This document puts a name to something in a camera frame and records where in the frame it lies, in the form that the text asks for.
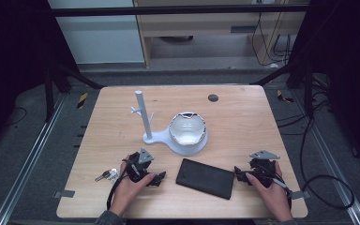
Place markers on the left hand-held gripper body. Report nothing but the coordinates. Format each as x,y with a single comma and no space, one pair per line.
139,168

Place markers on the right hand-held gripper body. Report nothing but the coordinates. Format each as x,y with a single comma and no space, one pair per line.
264,168

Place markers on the white bowl with silver rim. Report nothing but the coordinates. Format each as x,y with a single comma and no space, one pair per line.
187,132

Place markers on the person's left hand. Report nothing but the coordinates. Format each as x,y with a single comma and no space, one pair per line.
128,193

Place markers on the person's right hand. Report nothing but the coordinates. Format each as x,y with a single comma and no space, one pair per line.
273,200

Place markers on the bunch of keys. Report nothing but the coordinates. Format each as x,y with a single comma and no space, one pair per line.
107,175

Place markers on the grey tape strip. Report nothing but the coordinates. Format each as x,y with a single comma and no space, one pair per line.
65,193
300,195

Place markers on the person's right grey sleeve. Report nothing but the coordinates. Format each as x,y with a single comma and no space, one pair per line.
286,222

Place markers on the person's grey sleeve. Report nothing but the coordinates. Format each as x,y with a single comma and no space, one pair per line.
286,222
107,218

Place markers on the person's left grey sleeve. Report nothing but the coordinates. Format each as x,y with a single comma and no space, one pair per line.
107,218

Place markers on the yellow black hazard tape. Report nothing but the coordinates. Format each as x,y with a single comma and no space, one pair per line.
82,100
283,97

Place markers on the round grey table grommet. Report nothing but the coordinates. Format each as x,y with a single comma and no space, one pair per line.
213,97

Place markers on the white cabinet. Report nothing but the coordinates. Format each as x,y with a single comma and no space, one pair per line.
100,37

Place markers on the black curtain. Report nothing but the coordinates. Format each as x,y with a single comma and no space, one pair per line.
343,47
12,47

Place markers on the wooden cabinet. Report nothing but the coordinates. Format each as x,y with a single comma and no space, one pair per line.
200,28

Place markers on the white stand with post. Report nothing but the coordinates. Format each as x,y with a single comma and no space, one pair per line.
156,138

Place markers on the aluminium floor rail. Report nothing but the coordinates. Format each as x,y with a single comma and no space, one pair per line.
334,162
28,156

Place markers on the black frame brace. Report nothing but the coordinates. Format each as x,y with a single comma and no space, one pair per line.
78,76
272,77

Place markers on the black horizontal frame bar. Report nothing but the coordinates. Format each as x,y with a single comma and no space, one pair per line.
168,10

